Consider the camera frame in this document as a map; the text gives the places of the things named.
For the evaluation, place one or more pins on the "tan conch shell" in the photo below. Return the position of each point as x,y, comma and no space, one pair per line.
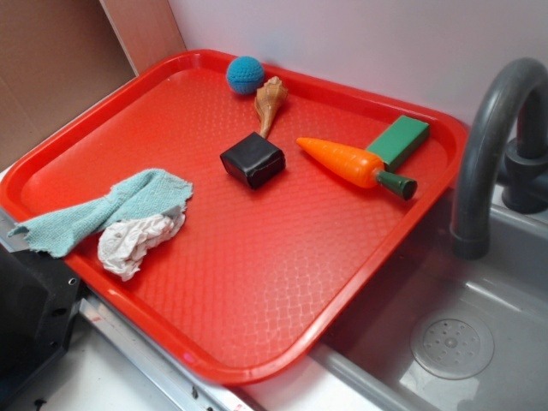
268,101

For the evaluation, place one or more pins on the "red plastic tray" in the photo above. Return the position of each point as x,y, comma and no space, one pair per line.
254,277

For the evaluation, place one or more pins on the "black cube block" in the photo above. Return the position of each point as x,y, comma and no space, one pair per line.
253,161

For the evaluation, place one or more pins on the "orange toy carrot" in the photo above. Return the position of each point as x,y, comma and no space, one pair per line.
362,168

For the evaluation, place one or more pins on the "teal woven cloth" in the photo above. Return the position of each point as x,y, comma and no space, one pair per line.
148,193

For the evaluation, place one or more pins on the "blue crocheted ball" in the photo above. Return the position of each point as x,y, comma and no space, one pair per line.
245,75

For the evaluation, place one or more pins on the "green rectangular block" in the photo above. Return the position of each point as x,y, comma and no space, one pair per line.
399,141

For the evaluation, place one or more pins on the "crumpled white paper towel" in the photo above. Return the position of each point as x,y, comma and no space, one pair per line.
123,245

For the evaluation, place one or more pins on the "grey toy sink basin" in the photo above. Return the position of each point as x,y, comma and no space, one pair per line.
368,345

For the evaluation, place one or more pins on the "round sink drain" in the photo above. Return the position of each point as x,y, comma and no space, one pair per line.
452,344

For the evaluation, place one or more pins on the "grey curved faucet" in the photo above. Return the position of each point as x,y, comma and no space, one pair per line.
507,145

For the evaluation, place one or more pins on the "brown cardboard panel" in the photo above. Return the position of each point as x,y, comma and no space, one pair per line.
59,58

